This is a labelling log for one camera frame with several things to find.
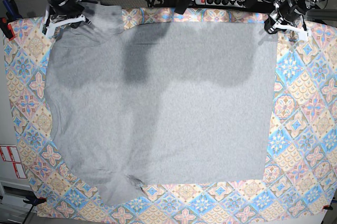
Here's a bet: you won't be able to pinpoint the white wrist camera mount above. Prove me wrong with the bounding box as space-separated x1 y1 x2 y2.
268 1 312 42
41 5 91 38

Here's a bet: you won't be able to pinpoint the patterned colourful tablecloth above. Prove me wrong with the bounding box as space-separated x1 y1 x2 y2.
1 17 336 223

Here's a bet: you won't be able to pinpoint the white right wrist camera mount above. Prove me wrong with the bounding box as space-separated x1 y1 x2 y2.
41 5 91 38

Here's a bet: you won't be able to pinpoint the black orange clamp bottom left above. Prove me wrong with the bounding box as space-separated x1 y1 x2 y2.
23 196 46 207

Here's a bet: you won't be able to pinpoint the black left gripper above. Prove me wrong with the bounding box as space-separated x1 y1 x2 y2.
264 0 307 34

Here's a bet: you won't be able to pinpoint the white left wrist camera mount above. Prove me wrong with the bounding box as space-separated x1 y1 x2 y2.
268 1 312 42

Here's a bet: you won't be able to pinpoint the grey T-shirt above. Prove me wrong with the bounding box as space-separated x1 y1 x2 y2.
45 3 278 206

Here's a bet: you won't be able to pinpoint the black orange clamp top left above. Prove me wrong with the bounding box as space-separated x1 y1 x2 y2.
1 0 22 41

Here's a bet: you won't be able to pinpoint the orange clamp bottom right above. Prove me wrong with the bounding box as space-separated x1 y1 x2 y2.
323 205 333 210

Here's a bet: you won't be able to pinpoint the white power strip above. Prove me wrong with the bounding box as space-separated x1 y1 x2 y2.
194 0 244 8

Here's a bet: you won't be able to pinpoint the red white labels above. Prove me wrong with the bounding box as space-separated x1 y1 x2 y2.
1 145 26 179

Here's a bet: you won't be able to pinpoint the black orange clamp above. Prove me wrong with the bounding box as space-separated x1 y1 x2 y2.
23 196 46 207
1 0 22 41

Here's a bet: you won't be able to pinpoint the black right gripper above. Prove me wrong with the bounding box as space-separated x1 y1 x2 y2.
48 0 91 29

